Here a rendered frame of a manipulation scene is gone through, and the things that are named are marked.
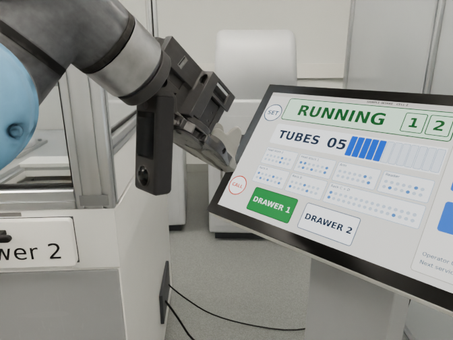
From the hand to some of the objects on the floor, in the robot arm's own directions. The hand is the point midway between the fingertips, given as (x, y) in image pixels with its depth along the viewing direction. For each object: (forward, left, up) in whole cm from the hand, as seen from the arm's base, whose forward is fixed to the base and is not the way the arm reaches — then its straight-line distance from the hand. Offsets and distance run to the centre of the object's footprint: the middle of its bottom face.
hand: (226, 170), depth 52 cm
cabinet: (+99, +35, -105) cm, 148 cm away
